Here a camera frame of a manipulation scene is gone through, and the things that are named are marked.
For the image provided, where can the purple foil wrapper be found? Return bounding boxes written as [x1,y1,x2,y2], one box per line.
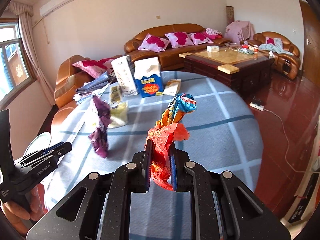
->
[88,95,111,158]

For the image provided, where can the red plastic bag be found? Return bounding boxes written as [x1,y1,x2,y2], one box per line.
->
[145,93,198,191]

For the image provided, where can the mint green trash bin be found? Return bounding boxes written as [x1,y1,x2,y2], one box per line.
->
[23,132,52,157]

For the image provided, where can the person's left hand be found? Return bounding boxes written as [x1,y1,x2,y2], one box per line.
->
[1,183,47,237]

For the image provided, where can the grey plaid tablecloth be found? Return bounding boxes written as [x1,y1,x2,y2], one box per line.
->
[44,72,263,239]

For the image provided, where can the pale yellow snack packet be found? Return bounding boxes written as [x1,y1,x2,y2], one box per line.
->
[108,101,129,129]

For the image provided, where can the white power strip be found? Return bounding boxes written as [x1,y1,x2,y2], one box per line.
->
[249,99,264,112]

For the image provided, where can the brown leather chaise sofa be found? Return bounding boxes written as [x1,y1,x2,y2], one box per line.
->
[51,54,123,131]

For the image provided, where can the folded blue plaid cloths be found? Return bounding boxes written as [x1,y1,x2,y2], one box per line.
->
[73,72,116,105]

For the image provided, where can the patterned snack packet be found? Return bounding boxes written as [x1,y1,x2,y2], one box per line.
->
[108,86,122,106]

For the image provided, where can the small beige drink box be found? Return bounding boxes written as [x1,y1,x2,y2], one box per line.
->
[163,79,181,96]

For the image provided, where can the pink floral pillow on chaise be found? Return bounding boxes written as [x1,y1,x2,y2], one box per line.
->
[72,58,114,79]

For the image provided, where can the dark wood coffee table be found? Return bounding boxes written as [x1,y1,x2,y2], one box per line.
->
[179,47,274,98]

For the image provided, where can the tall white paper carton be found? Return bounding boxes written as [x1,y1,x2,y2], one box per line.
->
[111,55,138,96]

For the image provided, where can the brown leather armchair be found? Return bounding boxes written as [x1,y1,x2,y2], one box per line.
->
[240,31,301,80]

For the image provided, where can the brown leather three-seat sofa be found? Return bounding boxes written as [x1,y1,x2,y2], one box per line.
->
[123,23,232,71]

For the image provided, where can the white tissue box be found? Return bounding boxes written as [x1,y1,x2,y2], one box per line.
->
[207,45,220,53]

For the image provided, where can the brown wooden door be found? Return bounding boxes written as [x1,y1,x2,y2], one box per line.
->
[299,0,319,87]

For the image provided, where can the beige window curtain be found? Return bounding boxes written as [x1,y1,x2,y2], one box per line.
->
[6,1,55,106]

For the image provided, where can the light cloth on armchair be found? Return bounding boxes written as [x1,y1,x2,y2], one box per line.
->
[258,37,293,55]

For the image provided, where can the pink floral pillow right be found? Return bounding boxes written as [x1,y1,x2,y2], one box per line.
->
[188,33,213,45]

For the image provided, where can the pink folded blanket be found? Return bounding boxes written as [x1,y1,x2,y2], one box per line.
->
[202,28,223,41]

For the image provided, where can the pink floral pillow middle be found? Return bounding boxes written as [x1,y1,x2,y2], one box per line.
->
[165,31,194,48]

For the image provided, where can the pink floral pillow left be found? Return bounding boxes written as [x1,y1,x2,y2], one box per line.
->
[138,34,170,53]

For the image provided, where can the pink cloth covered object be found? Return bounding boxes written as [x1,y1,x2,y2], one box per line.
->
[224,21,255,44]

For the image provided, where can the window with wooden frame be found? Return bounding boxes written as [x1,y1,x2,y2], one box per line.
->
[1,18,36,110]

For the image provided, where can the white wall air conditioner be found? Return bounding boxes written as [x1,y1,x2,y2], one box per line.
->
[40,0,73,17]

